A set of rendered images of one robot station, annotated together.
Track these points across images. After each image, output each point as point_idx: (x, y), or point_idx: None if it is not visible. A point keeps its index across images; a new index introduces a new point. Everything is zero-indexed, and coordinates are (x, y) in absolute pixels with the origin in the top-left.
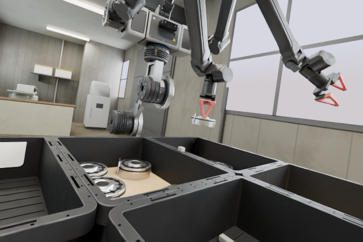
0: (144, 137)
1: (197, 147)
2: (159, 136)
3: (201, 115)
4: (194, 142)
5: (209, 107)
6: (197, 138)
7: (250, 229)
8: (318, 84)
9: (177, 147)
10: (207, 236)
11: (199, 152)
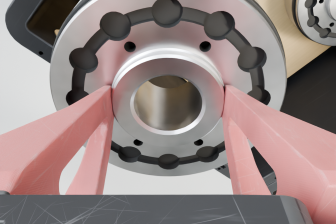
0: (272, 190)
1: None
2: (221, 167)
3: (112, 130)
4: (52, 24)
5: (74, 152)
6: (29, 23)
7: None
8: None
9: (150, 82)
10: None
11: None
